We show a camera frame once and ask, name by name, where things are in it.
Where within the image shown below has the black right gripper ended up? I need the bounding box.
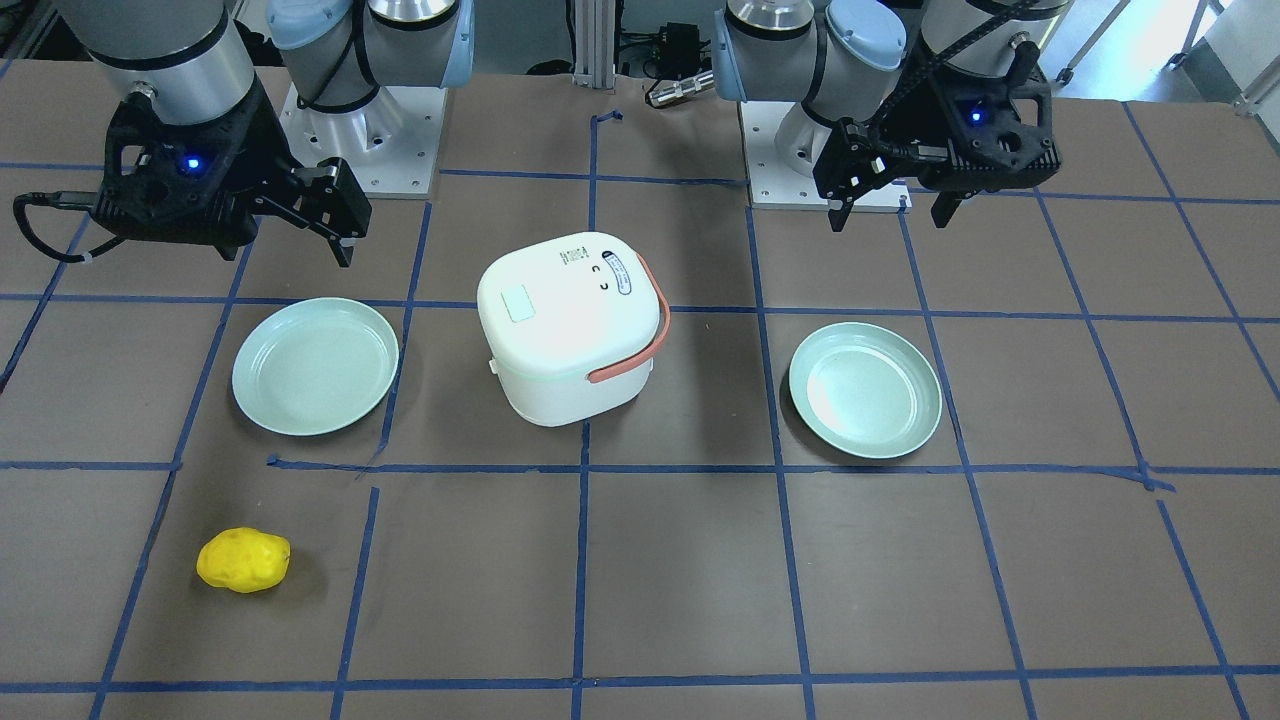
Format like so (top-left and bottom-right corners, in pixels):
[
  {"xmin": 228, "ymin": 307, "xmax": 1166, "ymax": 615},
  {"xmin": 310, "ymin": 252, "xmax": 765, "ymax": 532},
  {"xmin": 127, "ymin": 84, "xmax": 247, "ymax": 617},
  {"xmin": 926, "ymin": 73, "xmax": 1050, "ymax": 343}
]
[{"xmin": 92, "ymin": 95, "xmax": 372, "ymax": 268}]

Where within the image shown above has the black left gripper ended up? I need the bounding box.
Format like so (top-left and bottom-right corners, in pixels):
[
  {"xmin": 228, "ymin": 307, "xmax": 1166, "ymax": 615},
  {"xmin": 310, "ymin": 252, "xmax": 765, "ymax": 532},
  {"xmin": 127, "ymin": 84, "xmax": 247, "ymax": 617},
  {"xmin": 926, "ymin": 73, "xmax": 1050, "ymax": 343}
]
[{"xmin": 812, "ymin": 60, "xmax": 1061, "ymax": 232}]

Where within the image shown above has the white rice cooker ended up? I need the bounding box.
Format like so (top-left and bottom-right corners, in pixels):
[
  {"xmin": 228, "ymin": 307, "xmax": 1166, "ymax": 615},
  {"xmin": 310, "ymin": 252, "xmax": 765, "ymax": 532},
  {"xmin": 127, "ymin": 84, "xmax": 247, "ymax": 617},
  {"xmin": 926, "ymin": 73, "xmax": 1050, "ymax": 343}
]
[{"xmin": 477, "ymin": 231, "xmax": 672, "ymax": 427}]

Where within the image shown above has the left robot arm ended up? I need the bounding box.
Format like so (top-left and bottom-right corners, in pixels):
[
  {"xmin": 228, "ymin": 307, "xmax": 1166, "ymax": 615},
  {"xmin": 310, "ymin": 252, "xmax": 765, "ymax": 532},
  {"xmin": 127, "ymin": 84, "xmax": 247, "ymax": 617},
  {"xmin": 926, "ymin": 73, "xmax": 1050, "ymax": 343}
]
[{"xmin": 712, "ymin": 1, "xmax": 1070, "ymax": 232}]

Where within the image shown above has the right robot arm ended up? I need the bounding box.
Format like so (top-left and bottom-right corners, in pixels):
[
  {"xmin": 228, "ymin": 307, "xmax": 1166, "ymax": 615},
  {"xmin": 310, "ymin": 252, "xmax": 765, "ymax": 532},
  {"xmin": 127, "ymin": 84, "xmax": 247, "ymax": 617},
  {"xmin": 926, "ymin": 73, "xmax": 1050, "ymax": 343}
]
[{"xmin": 13, "ymin": 1, "xmax": 475, "ymax": 266}]

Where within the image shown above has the green plate near lemon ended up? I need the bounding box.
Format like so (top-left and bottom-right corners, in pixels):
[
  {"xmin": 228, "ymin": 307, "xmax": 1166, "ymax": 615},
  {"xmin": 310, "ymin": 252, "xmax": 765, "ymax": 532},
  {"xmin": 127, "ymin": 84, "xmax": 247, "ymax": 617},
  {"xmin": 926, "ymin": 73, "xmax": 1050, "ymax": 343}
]
[{"xmin": 230, "ymin": 297, "xmax": 401, "ymax": 437}]

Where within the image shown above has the green plate far from lemon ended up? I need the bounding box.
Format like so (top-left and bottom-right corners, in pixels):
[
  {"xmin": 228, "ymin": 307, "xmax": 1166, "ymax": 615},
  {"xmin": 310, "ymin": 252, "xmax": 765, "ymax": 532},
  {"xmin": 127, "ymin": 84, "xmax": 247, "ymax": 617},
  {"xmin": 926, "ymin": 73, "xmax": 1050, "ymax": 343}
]
[{"xmin": 788, "ymin": 322, "xmax": 943, "ymax": 460}]

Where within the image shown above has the yellow lemon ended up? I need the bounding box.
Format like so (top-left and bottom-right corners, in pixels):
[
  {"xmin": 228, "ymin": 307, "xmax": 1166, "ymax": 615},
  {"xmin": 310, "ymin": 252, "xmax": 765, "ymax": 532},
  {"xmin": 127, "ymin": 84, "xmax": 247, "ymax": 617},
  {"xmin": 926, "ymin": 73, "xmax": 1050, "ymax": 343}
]
[{"xmin": 195, "ymin": 527, "xmax": 292, "ymax": 594}]

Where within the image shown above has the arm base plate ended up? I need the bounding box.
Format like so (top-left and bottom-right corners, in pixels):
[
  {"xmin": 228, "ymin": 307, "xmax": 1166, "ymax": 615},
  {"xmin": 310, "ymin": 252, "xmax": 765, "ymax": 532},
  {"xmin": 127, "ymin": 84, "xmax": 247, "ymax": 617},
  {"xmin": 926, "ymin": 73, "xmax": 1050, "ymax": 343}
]
[
  {"xmin": 739, "ymin": 100, "xmax": 911, "ymax": 213},
  {"xmin": 279, "ymin": 86, "xmax": 451, "ymax": 200}
]

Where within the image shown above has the black camera box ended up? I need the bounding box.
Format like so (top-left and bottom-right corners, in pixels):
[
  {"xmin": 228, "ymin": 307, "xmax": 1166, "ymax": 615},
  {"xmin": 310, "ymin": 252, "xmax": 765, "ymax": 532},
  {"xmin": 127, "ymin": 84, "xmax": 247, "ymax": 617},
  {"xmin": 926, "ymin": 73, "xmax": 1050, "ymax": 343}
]
[{"xmin": 655, "ymin": 22, "xmax": 701, "ymax": 76}]

